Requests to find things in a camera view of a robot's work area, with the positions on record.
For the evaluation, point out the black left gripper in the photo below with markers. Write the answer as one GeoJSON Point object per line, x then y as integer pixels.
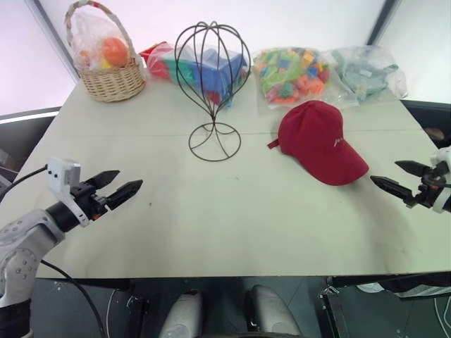
{"type": "Point", "coordinates": [88, 200]}

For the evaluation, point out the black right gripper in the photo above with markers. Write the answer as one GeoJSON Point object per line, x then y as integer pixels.
{"type": "Point", "coordinates": [429, 188]}

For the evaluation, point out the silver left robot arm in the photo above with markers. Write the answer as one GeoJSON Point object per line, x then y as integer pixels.
{"type": "Point", "coordinates": [21, 243]}

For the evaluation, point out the red baseball cap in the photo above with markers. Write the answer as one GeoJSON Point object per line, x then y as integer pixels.
{"type": "Point", "coordinates": [322, 141]}

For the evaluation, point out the bag of teal parts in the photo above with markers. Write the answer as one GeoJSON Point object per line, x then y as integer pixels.
{"type": "Point", "coordinates": [366, 74]}

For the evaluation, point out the bag of toy fruit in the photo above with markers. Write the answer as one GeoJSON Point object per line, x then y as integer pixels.
{"type": "Point", "coordinates": [102, 45]}

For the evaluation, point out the bag of large coloured blocks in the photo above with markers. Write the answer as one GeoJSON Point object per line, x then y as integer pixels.
{"type": "Point", "coordinates": [197, 70]}

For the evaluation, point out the silver left robot leg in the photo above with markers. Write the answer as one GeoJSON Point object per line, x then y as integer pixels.
{"type": "Point", "coordinates": [181, 317]}

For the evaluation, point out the silver robot leg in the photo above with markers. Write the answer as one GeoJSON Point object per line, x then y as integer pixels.
{"type": "Point", "coordinates": [181, 317]}
{"type": "Point", "coordinates": [271, 311]}

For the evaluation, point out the bag of small coloured bricks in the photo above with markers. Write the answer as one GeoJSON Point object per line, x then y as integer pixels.
{"type": "Point", "coordinates": [290, 75]}

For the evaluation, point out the silver right robot leg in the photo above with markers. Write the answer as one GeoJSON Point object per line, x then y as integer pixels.
{"type": "Point", "coordinates": [271, 311]}

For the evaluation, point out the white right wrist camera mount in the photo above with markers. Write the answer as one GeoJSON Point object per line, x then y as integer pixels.
{"type": "Point", "coordinates": [444, 183]}

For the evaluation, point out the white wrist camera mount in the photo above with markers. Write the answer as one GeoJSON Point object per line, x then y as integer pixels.
{"type": "Point", "coordinates": [444, 183]}
{"type": "Point", "coordinates": [60, 179]}

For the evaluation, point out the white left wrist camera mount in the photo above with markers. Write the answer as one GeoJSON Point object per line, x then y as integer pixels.
{"type": "Point", "coordinates": [60, 179]}

